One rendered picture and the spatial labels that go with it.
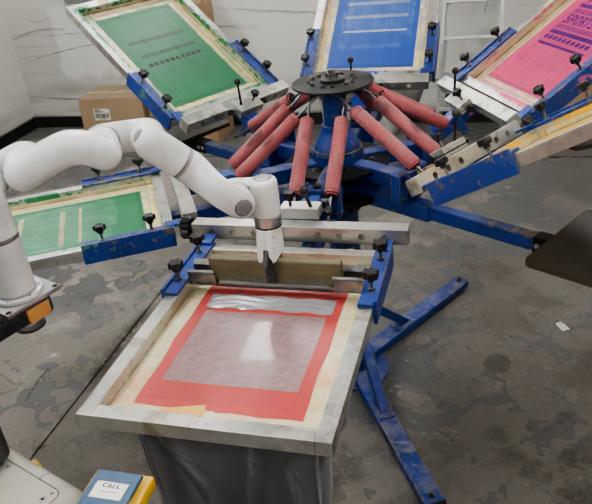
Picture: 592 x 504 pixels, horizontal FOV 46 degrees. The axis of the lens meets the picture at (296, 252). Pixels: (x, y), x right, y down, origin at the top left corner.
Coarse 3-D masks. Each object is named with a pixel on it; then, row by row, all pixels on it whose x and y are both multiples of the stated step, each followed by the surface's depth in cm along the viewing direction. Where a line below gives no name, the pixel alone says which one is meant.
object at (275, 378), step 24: (336, 312) 186; (264, 336) 180; (288, 336) 179; (312, 336) 178; (264, 360) 171; (288, 360) 170; (312, 360) 170; (240, 384) 164; (264, 384) 163; (288, 384) 163; (312, 384) 162; (216, 408) 158; (240, 408) 157; (264, 408) 156; (288, 408) 155
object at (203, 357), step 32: (224, 288) 203; (256, 288) 201; (192, 320) 190; (224, 320) 188; (256, 320) 187; (192, 352) 177; (224, 352) 176; (160, 384) 167; (192, 384) 166; (224, 384) 165
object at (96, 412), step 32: (288, 256) 211; (320, 256) 208; (352, 256) 205; (192, 288) 205; (160, 320) 186; (128, 352) 174; (352, 352) 165; (352, 384) 158; (96, 416) 154; (128, 416) 153; (160, 416) 152; (192, 416) 151; (288, 448) 144; (320, 448) 141
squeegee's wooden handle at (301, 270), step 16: (224, 256) 198; (240, 256) 197; (256, 256) 196; (224, 272) 199; (240, 272) 197; (256, 272) 196; (288, 272) 193; (304, 272) 192; (320, 272) 190; (336, 272) 189
